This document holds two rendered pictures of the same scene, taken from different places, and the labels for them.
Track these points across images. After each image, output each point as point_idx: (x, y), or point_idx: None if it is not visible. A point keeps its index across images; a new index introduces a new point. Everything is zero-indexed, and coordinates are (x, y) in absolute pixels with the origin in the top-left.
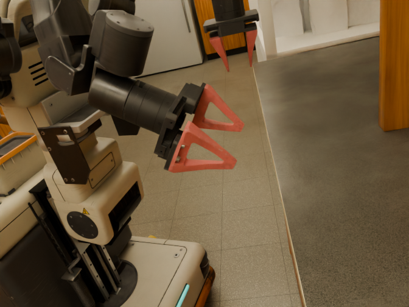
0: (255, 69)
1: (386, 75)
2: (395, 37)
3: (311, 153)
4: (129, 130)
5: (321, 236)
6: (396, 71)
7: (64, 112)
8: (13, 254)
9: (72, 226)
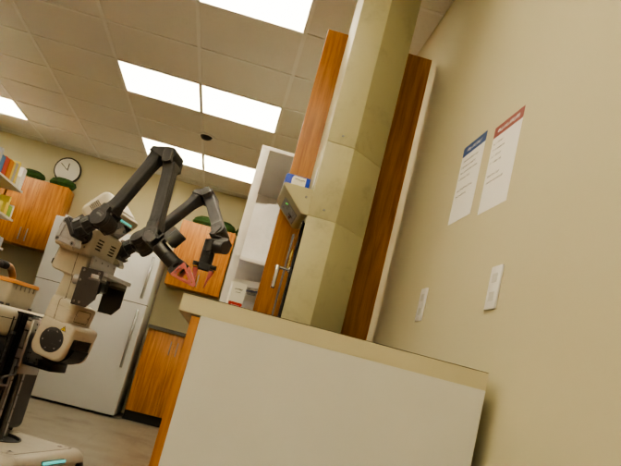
0: None
1: (253, 309)
2: (260, 295)
3: None
4: (107, 310)
5: None
6: (257, 309)
7: (96, 269)
8: None
9: (42, 337)
